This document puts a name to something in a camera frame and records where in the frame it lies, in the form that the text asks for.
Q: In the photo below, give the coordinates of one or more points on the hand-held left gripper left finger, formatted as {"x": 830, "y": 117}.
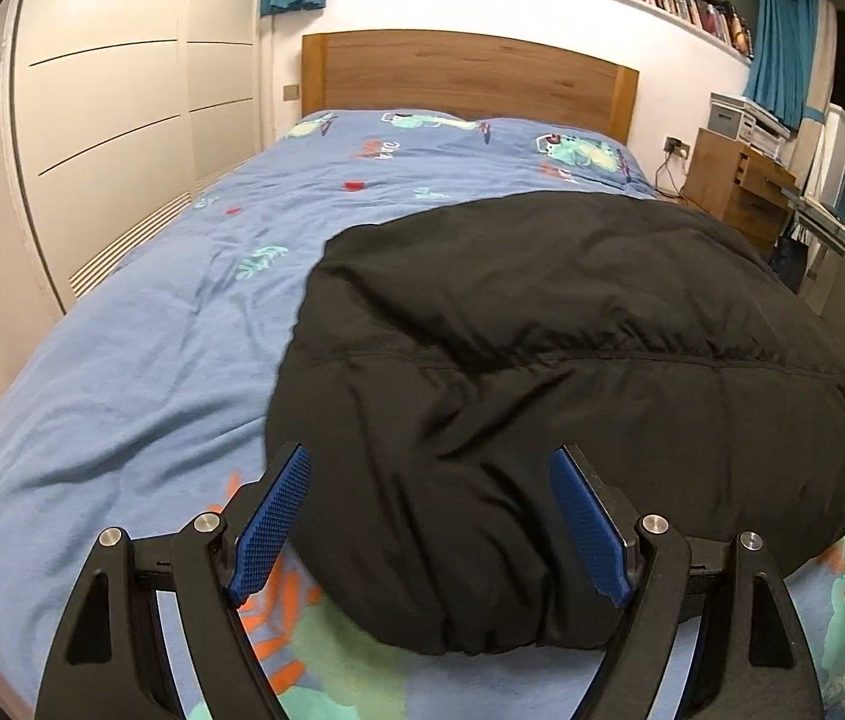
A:
{"x": 268, "y": 525}

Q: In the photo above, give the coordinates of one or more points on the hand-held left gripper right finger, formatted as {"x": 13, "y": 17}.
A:
{"x": 587, "y": 525}

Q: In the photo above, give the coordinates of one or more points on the black puffer jacket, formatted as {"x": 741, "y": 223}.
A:
{"x": 542, "y": 315}

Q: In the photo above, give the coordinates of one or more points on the blue printed bedspread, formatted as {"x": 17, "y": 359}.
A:
{"x": 130, "y": 352}

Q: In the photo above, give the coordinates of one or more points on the dark bag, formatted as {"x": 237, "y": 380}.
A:
{"x": 791, "y": 262}

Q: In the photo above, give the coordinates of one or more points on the wooden nightstand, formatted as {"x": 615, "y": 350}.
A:
{"x": 722, "y": 180}

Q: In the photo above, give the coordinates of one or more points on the grey electronic keyboard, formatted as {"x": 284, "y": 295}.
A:
{"x": 816, "y": 214}

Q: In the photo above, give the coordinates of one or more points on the grey printer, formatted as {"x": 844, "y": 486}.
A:
{"x": 729, "y": 116}

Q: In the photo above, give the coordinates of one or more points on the white wardrobe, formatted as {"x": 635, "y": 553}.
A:
{"x": 107, "y": 90}

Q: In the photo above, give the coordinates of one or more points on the wooden headboard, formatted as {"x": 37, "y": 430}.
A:
{"x": 467, "y": 71}

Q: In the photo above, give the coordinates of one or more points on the long teal curtain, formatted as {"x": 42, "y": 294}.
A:
{"x": 782, "y": 52}

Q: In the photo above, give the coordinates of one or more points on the wall power outlet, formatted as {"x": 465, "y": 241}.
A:
{"x": 676, "y": 146}

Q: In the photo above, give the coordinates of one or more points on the brass wall switch plate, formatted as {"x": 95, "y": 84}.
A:
{"x": 291, "y": 92}

